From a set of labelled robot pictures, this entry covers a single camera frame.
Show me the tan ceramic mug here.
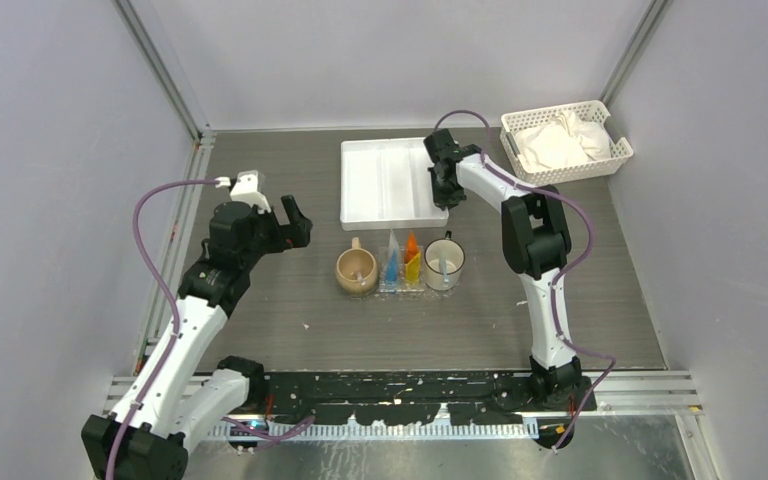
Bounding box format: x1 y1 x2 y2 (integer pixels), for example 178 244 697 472
335 237 379 296

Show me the white plastic bin tray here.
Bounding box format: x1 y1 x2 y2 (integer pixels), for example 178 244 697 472
339 137 449 231

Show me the white toothpaste tube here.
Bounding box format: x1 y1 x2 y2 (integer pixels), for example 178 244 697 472
387 230 401 265

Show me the blue toothpaste tube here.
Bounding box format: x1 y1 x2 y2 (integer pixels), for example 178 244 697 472
384 251 402 291

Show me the orange toothpaste tube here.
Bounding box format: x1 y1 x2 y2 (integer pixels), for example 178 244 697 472
403 231 420 265

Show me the white ribbed mug black rim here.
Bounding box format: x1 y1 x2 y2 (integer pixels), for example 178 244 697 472
424 230 466 292

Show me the clear rectangular holder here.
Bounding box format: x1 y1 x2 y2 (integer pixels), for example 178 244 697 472
377 247 428 295

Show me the yellow toothpaste tube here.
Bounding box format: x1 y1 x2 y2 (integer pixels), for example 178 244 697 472
404 251 422 285

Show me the clear oval glass tray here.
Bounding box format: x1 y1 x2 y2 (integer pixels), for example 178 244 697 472
338 285 456 300

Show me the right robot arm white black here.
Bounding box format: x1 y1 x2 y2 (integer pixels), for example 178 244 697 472
423 129 582 411

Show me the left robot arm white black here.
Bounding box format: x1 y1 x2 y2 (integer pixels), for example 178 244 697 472
81 195 313 479

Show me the white perforated basket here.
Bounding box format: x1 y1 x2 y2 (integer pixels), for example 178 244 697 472
500 100 634 186

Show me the white cloth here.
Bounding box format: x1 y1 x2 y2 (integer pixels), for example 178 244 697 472
514 112 612 171

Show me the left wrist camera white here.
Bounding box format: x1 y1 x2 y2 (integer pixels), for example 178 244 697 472
215 170 272 214

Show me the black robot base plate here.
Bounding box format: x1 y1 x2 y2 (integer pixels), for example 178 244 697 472
234 370 596 448

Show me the aluminium frame rail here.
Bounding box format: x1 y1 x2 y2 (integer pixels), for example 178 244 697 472
100 369 705 420

